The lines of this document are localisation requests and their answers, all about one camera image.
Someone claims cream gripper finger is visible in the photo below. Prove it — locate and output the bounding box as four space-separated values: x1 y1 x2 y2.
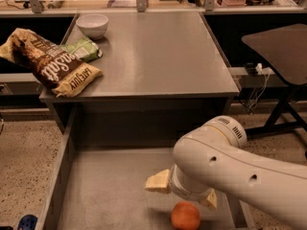
199 189 218 210
145 169 170 194

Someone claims orange fruit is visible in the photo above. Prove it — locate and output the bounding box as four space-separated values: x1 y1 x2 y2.
171 201 201 230

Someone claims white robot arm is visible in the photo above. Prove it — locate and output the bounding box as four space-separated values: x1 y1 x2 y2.
145 116 307 230

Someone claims open grey top drawer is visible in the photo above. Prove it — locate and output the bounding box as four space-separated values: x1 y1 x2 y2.
34 107 257 230

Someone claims grey cabinet with counter top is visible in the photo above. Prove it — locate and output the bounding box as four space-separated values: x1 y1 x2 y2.
40 11 239 147

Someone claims blue round object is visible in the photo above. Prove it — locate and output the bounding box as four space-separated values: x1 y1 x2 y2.
17 215 37 230

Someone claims brown sea salt chip bag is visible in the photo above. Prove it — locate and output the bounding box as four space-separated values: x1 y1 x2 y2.
0 28 103 98

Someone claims green snack bag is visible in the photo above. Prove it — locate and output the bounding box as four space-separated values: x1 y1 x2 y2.
60 36 103 62

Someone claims dark side table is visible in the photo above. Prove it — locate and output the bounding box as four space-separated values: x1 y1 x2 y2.
242 24 307 138

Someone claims white ceramic bowl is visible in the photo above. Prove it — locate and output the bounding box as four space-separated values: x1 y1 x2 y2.
76 13 108 39

